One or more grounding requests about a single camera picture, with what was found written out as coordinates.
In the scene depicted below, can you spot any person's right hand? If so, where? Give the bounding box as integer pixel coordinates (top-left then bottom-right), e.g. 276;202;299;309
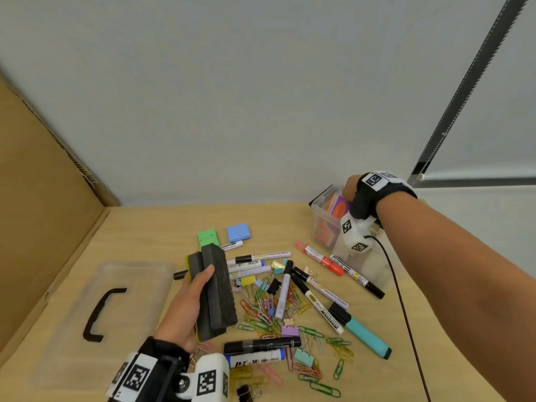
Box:
341;174;364;203

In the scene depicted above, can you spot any person's left hand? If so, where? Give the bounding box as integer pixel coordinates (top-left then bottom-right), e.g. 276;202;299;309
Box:
154;264;217;355

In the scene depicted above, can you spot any orange purple patterned eraser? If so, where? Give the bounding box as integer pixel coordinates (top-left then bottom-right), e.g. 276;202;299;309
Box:
314;193;352;247

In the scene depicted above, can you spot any clear plastic storage box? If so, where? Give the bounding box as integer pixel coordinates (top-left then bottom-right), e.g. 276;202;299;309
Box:
309;184;399;289

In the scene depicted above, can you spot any blue board eraser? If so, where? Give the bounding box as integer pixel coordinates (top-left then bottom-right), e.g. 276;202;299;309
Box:
200;243;238;331

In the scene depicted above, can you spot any yellow board eraser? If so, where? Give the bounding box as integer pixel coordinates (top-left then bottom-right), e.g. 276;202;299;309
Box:
185;251;208;344

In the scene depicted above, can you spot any red marker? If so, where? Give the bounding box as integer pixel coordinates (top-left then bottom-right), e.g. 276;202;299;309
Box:
295;240;346;277

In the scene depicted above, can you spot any pile of colourful paper clips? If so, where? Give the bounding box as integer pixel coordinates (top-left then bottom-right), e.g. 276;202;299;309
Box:
197;280;357;399

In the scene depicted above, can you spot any pale lilac thin marker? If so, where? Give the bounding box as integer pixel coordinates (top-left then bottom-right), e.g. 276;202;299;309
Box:
228;265;273;282

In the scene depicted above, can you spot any green pencil sharpener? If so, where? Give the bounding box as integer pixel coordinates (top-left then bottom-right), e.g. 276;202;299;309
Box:
197;228;221;249

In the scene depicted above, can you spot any large white blue-capped marker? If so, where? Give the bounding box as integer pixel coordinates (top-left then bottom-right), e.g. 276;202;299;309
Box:
224;348;286;369

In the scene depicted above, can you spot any large black marker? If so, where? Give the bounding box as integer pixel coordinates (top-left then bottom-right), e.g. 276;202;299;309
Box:
223;336;303;356

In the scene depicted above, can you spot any white marker yellow band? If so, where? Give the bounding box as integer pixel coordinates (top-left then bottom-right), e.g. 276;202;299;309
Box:
329;254;386;300

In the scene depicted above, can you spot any blue eraser block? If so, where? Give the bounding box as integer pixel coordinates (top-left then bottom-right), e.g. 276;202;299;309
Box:
226;223;252;244

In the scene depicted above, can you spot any lilac marker black cap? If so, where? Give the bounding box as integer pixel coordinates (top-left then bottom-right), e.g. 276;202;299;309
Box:
274;260;294;321

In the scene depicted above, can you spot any white marker purple label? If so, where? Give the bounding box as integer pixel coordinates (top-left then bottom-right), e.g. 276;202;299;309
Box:
292;266;350;311

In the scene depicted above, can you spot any white marker yellow label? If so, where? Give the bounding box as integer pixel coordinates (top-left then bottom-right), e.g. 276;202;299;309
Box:
290;271;345;336

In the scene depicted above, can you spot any teal highlighter black cap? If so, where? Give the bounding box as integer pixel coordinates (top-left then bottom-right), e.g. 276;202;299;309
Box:
328;302;393;360

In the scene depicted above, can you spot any person's right forearm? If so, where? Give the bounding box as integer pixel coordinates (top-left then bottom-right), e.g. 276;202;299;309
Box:
375;190;536;402

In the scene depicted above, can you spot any black right wristband with tags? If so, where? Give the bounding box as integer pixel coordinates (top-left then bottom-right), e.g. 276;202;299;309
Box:
348;170;419;221

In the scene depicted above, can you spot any black wristband with tags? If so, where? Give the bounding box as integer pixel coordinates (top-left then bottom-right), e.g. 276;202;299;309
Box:
348;170;419;221
105;335;192;402

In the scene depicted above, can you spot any black left wristband with tags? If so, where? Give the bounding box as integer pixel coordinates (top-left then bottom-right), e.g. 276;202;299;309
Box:
105;335;192;402

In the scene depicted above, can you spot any wooden table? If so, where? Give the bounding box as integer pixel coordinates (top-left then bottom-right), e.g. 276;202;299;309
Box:
0;201;510;402

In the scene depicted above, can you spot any brown cardboard panel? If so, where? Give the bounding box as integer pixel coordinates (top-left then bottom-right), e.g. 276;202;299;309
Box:
0;73;122;365

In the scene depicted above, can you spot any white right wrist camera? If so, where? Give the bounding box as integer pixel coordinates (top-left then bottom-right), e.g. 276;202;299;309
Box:
339;211;384;254

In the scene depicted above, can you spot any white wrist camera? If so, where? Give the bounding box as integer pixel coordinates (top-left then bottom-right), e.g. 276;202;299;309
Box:
339;211;384;254
175;352;231;402

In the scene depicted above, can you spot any clear lid with black handle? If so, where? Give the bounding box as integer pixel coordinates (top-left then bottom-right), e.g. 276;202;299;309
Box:
31;260;176;392

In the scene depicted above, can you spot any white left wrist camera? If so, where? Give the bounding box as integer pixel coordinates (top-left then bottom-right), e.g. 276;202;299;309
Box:
175;352;231;402

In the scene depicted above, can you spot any black camera cable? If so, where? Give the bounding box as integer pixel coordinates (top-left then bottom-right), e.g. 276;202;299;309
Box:
364;234;433;402

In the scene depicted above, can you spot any grey horizontal wall rail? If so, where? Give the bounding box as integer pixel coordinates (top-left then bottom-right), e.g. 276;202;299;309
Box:
412;173;536;189

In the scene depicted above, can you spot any black perforated wall strip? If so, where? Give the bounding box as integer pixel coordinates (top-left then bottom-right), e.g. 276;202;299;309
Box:
406;0;532;187

